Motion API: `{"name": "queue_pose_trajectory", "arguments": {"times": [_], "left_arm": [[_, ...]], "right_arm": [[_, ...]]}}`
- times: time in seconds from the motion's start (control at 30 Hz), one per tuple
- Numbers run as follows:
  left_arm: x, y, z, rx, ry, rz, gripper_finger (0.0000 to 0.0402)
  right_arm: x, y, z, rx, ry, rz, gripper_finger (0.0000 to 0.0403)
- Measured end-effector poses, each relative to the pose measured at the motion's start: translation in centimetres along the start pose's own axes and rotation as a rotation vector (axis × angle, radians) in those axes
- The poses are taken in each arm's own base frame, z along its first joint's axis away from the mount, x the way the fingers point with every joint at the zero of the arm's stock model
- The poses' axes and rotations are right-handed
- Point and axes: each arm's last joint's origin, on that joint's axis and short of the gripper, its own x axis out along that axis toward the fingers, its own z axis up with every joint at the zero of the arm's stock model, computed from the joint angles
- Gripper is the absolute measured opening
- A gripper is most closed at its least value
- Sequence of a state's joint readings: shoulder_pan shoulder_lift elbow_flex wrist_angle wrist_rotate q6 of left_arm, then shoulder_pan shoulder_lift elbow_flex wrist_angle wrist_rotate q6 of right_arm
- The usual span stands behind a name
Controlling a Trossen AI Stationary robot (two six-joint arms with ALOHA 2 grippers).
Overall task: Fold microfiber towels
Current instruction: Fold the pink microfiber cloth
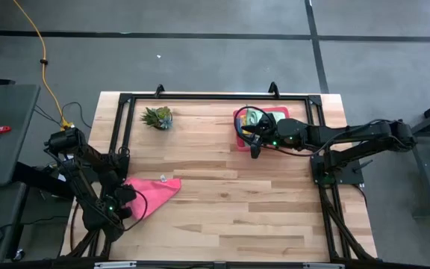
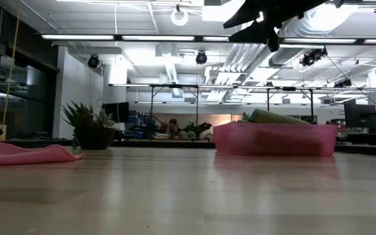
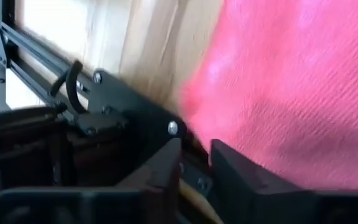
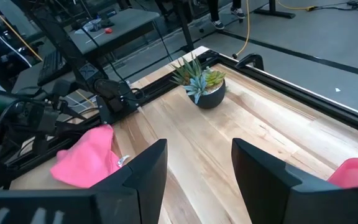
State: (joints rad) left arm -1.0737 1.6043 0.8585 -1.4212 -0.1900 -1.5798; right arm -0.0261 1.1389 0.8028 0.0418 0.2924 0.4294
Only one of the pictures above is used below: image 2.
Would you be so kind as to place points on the person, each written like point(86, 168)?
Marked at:
point(173, 129)

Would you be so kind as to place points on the small black robot arm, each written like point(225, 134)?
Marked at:
point(197, 129)

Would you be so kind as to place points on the pink microfiber towel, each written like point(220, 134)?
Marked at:
point(21, 153)

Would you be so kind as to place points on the pink plastic bin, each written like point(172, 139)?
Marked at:
point(273, 140)

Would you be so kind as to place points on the succulent plant in black pot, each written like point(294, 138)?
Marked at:
point(93, 134)

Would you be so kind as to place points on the black overhead frame beam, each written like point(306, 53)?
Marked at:
point(201, 38)

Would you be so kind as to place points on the black metal stand frame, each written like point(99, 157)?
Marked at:
point(175, 85)
point(289, 88)

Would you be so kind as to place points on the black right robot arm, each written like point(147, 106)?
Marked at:
point(338, 2)

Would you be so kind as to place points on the black computer monitor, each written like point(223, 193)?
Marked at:
point(116, 112)
point(360, 117)

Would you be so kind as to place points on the black hanging camera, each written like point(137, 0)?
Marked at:
point(201, 58)
point(93, 61)
point(312, 57)

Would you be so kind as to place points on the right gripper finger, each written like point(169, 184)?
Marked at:
point(253, 34)
point(246, 14)

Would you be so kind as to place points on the green microfiber towel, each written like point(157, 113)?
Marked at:
point(273, 117)

